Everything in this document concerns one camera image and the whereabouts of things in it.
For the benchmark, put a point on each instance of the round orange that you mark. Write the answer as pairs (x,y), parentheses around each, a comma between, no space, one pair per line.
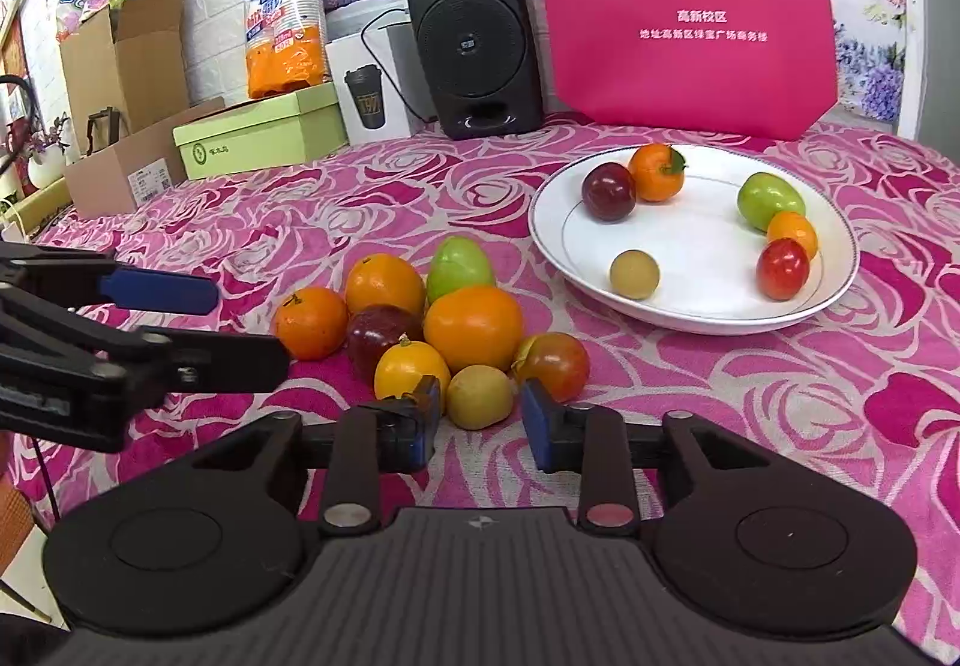
(382,287)

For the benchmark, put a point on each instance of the magenta tote bag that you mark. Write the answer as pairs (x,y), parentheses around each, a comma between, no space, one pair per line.
(675,81)

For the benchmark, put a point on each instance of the black speaker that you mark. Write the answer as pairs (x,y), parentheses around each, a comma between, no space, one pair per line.
(472,51)

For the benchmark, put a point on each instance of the small yellow orange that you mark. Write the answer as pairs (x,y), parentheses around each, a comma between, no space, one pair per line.
(409,366)

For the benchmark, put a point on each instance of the orange paper cup pack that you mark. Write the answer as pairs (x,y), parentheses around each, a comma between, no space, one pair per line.
(281,36)

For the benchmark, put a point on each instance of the green mango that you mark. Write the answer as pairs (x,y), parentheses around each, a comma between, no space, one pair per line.
(769,199)
(459,265)

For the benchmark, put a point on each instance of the pink rose tablecloth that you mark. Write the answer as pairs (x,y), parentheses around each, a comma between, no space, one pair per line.
(675,396)

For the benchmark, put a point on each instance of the green shoebox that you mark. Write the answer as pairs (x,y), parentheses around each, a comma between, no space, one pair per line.
(255,141)

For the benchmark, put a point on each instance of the dark red plum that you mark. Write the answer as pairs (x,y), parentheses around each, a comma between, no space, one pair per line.
(375,340)
(609,192)

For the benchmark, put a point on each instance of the potted pink flowers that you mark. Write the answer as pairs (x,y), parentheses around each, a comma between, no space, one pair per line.
(46,169)

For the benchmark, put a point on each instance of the dimpled orange tangerine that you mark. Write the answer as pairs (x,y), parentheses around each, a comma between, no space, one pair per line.
(311,325)

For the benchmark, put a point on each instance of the labelled cardboard box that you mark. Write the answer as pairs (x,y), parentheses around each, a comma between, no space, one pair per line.
(120,178)

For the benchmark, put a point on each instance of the tan longan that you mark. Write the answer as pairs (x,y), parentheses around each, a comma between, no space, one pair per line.
(480,397)
(634,274)

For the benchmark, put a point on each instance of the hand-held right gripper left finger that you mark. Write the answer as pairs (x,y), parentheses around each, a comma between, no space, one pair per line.
(429,422)

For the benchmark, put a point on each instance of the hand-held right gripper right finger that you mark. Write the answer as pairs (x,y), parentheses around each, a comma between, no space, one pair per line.
(534,422)

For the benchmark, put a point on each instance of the white plate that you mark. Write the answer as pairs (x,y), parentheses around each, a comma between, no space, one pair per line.
(697,246)

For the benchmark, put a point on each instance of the red apple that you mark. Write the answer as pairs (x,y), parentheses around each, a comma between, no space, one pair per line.
(782,268)

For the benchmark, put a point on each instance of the white cup picture box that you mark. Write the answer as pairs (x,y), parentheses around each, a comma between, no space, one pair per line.
(337,111)

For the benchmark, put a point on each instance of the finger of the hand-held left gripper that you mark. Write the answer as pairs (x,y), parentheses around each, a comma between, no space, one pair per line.
(225,360)
(157,292)

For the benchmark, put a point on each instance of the orange with green leaf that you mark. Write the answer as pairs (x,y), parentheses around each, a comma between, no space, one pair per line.
(656,175)

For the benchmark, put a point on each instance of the purple flower wall decal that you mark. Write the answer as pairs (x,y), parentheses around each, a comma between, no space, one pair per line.
(881,73)

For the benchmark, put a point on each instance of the tall open cardboard box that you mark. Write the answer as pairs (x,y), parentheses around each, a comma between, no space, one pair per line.
(150,66)

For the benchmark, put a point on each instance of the large smooth orange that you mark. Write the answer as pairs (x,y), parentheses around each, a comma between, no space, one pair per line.
(474,328)

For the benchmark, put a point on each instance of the red green tomato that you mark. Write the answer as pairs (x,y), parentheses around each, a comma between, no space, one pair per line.
(559,364)

